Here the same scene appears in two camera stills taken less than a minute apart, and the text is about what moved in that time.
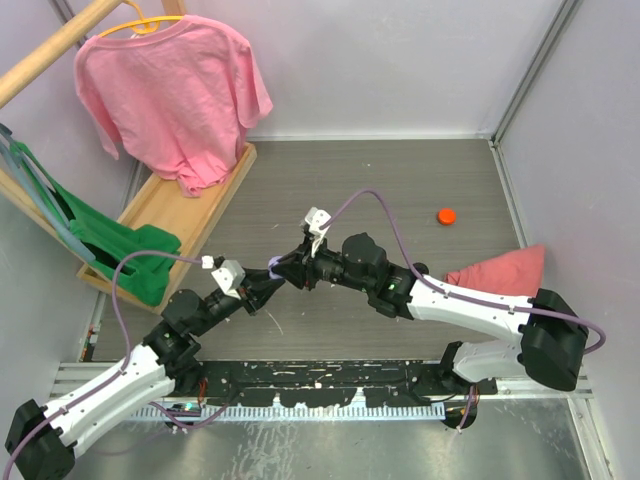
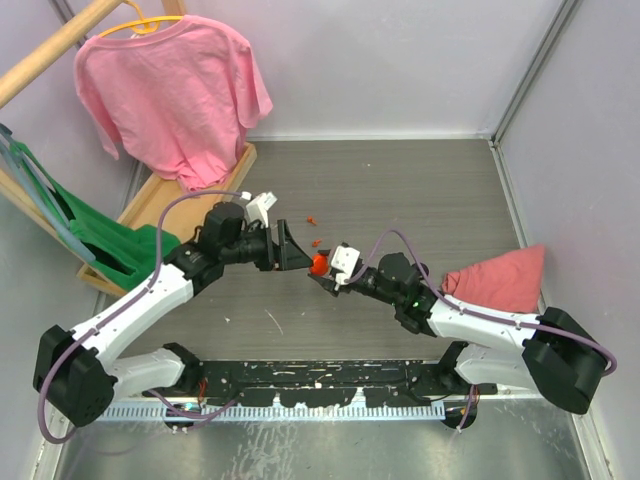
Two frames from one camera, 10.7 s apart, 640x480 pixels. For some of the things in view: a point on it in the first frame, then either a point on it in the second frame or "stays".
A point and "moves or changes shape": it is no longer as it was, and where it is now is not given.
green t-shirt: [138, 257] stays
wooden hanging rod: [49, 49] stays
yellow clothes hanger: [146, 24] stays
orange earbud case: [446, 216] moves or changes shape
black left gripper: [256, 287] → [286, 254]
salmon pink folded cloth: [519, 272] stays
